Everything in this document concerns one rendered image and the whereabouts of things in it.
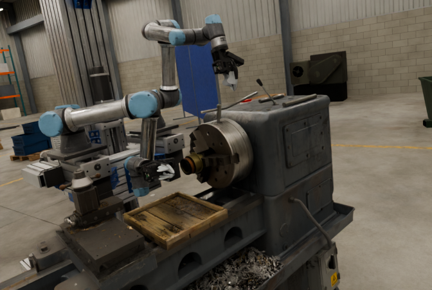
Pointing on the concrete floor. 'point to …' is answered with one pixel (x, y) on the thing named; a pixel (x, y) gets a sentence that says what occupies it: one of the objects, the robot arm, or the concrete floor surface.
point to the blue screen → (197, 80)
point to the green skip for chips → (427, 98)
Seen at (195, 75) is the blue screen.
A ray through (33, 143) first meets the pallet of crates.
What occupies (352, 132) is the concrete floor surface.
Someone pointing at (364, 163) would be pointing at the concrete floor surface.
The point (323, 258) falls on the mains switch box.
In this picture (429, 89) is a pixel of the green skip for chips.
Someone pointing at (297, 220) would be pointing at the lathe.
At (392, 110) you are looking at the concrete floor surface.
